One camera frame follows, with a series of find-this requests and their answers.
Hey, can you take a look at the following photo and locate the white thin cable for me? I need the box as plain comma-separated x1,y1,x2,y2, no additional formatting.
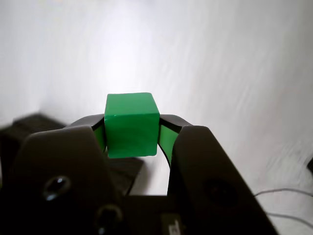
254,187,313,226

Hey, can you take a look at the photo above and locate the green cube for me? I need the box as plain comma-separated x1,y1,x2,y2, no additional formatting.
104,92,160,159

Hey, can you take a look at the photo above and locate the black box tray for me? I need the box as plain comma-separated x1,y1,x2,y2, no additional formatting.
0,112,145,196

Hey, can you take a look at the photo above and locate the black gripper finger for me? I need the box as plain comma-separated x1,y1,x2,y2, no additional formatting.
158,114,277,235
0,114,128,235

